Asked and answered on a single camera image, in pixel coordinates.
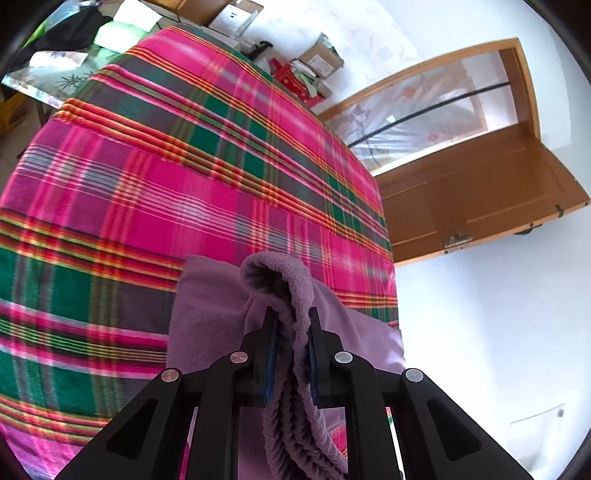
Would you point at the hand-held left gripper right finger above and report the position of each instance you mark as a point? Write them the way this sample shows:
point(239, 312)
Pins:
point(315, 369)

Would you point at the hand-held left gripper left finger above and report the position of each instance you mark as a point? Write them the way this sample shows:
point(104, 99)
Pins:
point(270, 364)

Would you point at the purple fleece garment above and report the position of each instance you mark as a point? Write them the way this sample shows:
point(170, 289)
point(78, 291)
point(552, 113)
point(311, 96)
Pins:
point(207, 314)

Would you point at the pink plaid bed blanket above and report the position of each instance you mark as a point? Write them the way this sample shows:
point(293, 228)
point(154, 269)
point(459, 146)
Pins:
point(161, 184)

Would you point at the wooden door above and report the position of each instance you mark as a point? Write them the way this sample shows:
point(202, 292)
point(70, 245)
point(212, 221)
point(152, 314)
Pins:
point(485, 194)

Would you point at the clear plastic door curtain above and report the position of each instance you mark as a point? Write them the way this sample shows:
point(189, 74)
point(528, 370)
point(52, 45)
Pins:
point(415, 120)

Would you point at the red patterned box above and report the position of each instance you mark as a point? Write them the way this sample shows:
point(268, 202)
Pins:
point(295, 85)

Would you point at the brown cardboard box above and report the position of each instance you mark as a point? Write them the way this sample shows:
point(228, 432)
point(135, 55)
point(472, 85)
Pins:
point(321, 57)

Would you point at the small black object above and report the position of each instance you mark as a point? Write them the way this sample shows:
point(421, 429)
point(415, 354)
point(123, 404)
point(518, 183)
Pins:
point(261, 48)

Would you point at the white cardboard box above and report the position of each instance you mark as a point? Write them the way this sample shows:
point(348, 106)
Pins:
point(233, 18)

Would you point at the glass topped side table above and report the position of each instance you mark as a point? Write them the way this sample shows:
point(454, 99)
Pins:
point(51, 83)

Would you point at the yellow cardboard box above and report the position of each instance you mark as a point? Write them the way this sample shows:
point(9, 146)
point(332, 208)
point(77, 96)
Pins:
point(11, 113)

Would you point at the green tissue pack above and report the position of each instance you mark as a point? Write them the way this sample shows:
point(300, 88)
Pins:
point(120, 34)

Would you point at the white paper sheet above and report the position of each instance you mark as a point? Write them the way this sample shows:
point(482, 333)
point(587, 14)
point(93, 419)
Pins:
point(136, 11)

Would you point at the black cloth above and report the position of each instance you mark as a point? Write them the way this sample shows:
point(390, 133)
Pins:
point(74, 27)

